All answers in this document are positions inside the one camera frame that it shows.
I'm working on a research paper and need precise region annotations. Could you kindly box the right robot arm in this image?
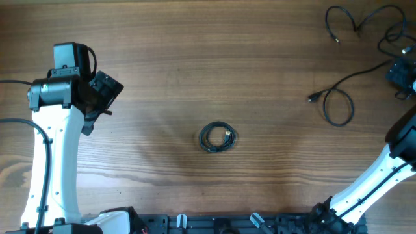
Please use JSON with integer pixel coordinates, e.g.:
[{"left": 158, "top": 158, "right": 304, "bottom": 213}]
[{"left": 307, "top": 57, "right": 415, "bottom": 233}]

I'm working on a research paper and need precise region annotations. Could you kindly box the thick black USB cable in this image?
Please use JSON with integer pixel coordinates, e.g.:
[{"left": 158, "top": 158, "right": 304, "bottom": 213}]
[{"left": 198, "top": 121, "right": 237, "bottom": 154}]

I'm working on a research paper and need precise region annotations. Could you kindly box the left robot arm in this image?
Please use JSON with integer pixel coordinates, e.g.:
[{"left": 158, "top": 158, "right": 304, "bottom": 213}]
[{"left": 18, "top": 42, "right": 131, "bottom": 233}]

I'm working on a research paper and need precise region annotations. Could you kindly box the thin black USB cable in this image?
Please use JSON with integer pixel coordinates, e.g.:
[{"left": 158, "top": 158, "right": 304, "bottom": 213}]
[{"left": 325, "top": 4, "right": 416, "bottom": 55}]

